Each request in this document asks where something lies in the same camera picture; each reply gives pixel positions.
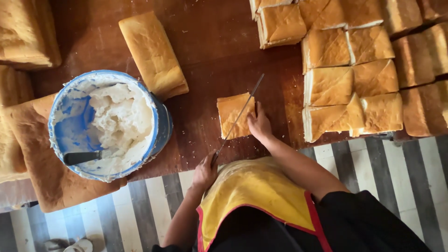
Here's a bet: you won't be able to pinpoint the long thin bread knife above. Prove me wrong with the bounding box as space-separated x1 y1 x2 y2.
211 73 265 166

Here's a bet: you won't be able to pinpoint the large flat bread slab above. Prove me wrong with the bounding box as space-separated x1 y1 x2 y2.
0 93 129 214

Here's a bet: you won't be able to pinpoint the long brown bread loaf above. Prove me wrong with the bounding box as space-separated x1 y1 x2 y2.
400 80 448 138
380 0 425 37
417 0 448 22
391 22 448 89

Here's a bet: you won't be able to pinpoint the thick pale bread slab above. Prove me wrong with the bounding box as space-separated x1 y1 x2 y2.
0 65 35 183

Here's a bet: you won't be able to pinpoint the pile of cut filled breads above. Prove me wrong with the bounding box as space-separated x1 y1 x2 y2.
249 0 404 144

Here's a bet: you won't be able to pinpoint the square golden bread piece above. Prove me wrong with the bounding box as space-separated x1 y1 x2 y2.
217 92 256 140

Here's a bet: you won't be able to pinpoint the pale sandals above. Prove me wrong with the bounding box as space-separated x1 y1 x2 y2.
43 238 94 252

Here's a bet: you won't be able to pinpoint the person's left hand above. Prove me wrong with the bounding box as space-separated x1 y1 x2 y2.
192 150 220 192

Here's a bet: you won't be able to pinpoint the person's black clothing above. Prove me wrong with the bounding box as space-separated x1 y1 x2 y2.
152 190 433 252

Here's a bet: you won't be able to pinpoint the stack of bread slabs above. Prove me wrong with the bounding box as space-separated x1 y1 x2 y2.
0 0 62 69

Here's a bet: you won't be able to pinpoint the blue cream-smeared bucket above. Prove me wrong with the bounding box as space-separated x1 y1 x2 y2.
48 70 173 183

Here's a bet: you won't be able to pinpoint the white cream filling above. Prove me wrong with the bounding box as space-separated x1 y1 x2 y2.
85 83 155 160

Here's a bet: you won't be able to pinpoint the person's right hand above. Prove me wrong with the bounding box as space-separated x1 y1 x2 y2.
246 101 274 141

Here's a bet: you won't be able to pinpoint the folded golden bread loaf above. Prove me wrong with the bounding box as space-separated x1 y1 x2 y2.
118 10 189 101

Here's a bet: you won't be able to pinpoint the yellow apron with red trim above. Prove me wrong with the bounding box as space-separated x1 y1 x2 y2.
196 156 333 252

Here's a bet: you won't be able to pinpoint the black-handled spatula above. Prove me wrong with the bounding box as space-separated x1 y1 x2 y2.
63 149 113 166

